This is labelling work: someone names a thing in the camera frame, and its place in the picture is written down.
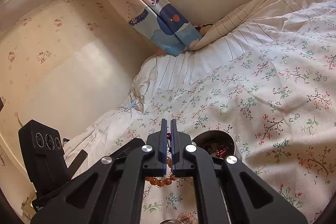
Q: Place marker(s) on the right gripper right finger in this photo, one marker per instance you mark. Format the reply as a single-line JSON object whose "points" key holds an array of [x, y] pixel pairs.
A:
{"points": [[226, 190]]}

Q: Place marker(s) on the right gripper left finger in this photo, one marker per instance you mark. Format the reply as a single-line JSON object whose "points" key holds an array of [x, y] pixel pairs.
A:
{"points": [[147, 168]]}

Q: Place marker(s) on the gold bangle set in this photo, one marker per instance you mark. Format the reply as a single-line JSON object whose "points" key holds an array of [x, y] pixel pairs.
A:
{"points": [[182, 218]]}

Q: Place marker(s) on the round silver metal tin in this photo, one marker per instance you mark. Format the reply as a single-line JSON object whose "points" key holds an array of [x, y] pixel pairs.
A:
{"points": [[217, 143]]}

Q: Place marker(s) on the floral white duvet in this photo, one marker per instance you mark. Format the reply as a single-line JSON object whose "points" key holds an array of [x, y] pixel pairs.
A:
{"points": [[276, 100]]}

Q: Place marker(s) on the striped white pillow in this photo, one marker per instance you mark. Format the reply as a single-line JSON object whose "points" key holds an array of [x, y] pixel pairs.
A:
{"points": [[253, 24]]}

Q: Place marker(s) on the blue whale curtain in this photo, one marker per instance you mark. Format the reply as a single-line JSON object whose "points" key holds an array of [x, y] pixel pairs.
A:
{"points": [[160, 22]]}

